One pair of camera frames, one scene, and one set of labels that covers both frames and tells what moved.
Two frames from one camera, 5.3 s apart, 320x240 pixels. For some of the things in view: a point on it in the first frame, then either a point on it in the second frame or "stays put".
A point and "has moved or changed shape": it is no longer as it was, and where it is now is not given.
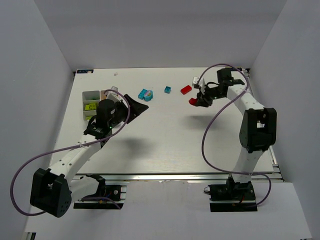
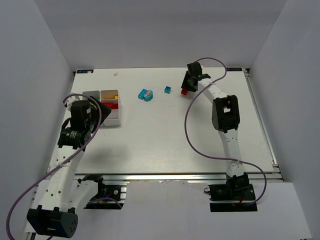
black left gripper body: (126, 109) → (100, 111)
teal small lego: (167, 89) stays put
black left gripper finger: (135, 109) → (105, 111)
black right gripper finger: (200, 95) → (186, 81)
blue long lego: (141, 95) stays put
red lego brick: (193, 101) has moved or changed shape
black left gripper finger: (136, 108) → (105, 111)
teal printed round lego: (149, 96) stays put
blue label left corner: (84, 71) stays put
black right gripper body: (206, 95) → (187, 81)
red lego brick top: (186, 89) stays put
